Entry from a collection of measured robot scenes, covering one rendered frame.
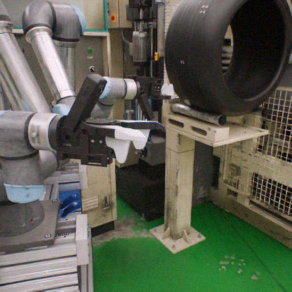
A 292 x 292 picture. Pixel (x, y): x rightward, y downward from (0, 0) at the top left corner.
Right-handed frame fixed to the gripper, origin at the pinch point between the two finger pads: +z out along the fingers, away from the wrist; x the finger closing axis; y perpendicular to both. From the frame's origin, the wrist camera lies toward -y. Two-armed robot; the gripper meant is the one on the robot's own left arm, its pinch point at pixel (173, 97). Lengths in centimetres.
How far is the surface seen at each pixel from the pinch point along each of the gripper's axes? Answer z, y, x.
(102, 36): -5, 24, 64
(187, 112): 17.9, -8.3, 10.0
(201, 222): 67, -93, 35
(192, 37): 1.6, 23.5, -4.7
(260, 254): 75, -92, -9
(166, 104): 14.4, -6.4, 23.5
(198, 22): 2.6, 28.8, -5.6
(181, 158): 32, -38, 26
